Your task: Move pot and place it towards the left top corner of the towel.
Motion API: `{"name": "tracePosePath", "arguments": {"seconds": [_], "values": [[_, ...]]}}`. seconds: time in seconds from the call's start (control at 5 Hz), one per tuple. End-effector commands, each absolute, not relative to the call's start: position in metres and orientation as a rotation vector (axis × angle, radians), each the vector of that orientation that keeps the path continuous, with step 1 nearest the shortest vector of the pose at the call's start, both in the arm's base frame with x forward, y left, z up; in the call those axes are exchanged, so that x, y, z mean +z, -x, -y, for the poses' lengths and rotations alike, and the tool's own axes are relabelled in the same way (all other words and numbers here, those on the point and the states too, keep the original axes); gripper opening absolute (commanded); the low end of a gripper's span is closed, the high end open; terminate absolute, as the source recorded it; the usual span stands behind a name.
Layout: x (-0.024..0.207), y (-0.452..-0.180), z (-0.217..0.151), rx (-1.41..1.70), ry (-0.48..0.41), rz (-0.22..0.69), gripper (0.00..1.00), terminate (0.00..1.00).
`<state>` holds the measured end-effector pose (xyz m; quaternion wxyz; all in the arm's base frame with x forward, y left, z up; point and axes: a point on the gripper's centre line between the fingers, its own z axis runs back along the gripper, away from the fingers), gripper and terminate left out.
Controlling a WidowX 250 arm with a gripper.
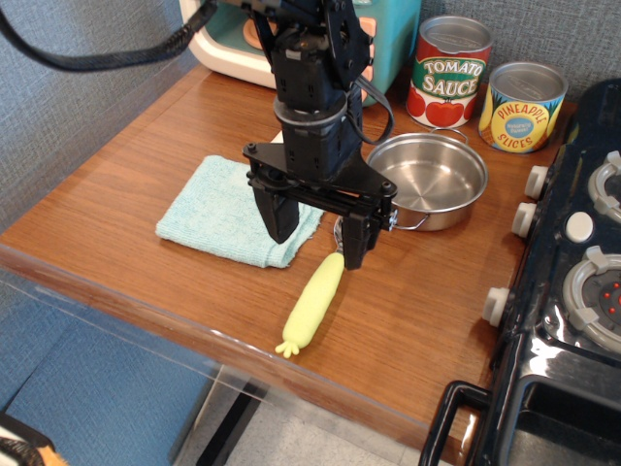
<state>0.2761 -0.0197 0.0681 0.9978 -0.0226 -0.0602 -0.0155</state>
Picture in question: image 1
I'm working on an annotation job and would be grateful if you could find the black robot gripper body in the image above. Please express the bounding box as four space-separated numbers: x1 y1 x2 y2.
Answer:
243 89 397 230

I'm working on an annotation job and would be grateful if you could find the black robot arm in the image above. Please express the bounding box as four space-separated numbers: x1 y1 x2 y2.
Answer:
234 1 397 270

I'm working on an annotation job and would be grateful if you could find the pineapple slices can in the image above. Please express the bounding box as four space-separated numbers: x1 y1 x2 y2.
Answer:
478 61 568 154

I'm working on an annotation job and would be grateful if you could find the silver steel pot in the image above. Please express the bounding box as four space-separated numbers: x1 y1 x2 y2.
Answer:
367 128 489 232

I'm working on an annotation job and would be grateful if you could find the tomato sauce can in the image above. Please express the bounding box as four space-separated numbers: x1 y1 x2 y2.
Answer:
407 16 493 128

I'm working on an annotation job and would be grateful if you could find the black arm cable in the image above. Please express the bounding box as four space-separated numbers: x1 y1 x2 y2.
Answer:
0 0 218 74

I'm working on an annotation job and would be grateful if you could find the black toy stove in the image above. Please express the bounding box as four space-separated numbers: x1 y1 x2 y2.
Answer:
420 79 620 465

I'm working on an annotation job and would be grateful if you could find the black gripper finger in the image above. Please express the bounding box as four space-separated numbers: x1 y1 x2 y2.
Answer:
253 187 300 245
342 215 381 271

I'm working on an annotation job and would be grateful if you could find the teal toy microwave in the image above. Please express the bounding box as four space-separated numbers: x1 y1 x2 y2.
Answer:
189 1 421 94

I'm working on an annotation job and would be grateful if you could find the clear acrylic table barrier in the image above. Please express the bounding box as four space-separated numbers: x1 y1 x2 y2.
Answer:
1 245 496 465

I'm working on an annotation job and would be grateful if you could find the spoon with yellow-green handle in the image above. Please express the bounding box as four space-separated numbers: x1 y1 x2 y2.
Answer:
275 216 344 358

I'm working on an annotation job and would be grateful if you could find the light blue folded cloth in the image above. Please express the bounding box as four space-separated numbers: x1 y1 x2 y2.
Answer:
155 155 323 269

